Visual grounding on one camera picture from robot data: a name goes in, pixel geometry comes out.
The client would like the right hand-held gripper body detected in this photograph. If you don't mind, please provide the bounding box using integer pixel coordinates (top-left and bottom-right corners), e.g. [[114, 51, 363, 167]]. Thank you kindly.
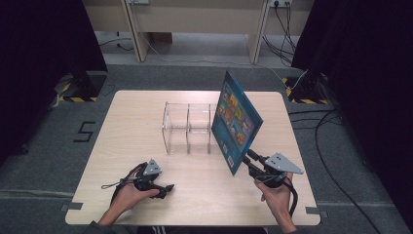
[[254, 152, 305, 189]]

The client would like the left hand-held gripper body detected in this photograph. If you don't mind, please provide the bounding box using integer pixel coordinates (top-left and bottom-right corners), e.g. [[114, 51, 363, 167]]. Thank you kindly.
[[131, 158, 164, 193]]

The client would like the blue picture book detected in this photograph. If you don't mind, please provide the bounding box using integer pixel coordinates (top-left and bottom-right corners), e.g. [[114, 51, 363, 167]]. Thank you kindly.
[[210, 70, 264, 176]]

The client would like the clear acrylic book rack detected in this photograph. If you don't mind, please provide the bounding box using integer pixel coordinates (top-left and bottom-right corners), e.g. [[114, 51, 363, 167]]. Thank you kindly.
[[161, 100, 219, 155]]

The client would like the person's right hand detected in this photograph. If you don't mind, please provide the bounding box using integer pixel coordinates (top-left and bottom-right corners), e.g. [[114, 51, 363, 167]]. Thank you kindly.
[[253, 172, 295, 214]]

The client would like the person's left hand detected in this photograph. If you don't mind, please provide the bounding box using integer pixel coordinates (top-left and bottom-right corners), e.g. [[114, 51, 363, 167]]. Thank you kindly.
[[111, 178, 161, 213]]

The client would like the person's dark striped clothing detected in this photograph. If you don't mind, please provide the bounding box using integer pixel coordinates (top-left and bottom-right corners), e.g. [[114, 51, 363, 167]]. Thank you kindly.
[[85, 220, 295, 234]]

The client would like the grey tape piece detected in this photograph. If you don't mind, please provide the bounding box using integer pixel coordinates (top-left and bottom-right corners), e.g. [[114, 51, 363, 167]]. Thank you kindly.
[[305, 206, 329, 218], [59, 201, 84, 212]]

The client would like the yellow black hazard tape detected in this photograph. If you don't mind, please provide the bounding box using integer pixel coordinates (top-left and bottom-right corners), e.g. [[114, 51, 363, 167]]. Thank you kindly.
[[57, 81, 99, 103], [282, 76, 329, 105]]

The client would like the black tape floor mark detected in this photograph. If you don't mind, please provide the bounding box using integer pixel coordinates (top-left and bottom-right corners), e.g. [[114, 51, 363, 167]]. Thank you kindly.
[[72, 120, 97, 143]]

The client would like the black stand base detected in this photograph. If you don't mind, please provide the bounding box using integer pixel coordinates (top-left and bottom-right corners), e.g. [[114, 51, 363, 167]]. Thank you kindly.
[[296, 71, 327, 101], [71, 71, 108, 99]]

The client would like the black curtain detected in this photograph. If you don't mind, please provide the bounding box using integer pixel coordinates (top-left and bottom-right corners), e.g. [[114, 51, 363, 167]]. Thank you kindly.
[[291, 0, 413, 225], [0, 0, 109, 165]]

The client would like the light wooden desk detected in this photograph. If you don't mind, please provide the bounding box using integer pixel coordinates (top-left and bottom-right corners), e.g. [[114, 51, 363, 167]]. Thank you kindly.
[[81, 0, 316, 64]]

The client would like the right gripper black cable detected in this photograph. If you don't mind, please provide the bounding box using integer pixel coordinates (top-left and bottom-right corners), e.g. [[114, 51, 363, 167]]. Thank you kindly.
[[282, 176, 300, 217]]

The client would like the left gripper grey cable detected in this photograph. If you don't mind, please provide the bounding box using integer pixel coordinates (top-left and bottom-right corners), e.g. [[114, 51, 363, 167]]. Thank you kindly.
[[100, 175, 139, 190]]

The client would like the long black floor cable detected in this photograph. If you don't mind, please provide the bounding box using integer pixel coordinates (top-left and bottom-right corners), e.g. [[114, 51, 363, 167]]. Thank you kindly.
[[287, 108, 386, 234]]

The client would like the bundle of black cables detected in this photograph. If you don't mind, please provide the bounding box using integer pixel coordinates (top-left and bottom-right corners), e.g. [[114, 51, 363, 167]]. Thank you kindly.
[[261, 2, 299, 67]]

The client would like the white wall socket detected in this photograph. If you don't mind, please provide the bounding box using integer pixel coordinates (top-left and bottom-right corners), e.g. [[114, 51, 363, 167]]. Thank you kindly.
[[269, 0, 294, 9]]

